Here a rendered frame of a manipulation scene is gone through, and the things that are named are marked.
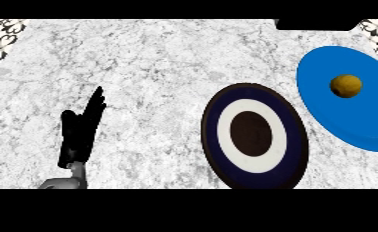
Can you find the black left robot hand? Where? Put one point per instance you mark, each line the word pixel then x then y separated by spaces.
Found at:
pixel 79 132

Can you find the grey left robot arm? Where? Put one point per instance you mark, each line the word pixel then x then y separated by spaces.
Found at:
pixel 74 179

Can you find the dark blue and white plate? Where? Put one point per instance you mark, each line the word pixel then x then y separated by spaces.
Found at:
pixel 253 136

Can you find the yellow lemon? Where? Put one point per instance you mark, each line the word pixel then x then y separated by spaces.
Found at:
pixel 346 86

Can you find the black appliance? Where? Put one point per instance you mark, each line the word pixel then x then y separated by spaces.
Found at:
pixel 315 24

